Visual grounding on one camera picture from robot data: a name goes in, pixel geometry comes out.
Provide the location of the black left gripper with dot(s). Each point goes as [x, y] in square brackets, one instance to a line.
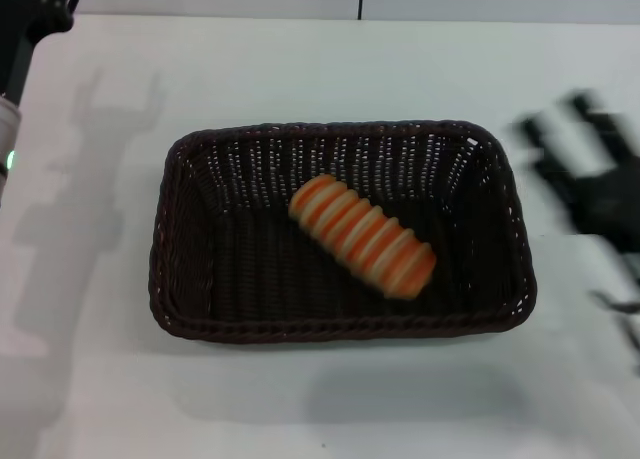
[25, 19]

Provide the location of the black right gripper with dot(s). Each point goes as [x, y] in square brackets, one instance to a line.
[605, 204]

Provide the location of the orange striped bread roll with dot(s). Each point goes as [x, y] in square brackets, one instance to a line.
[365, 236]

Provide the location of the dark brown wicker basket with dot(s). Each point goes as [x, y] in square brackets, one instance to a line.
[275, 279]

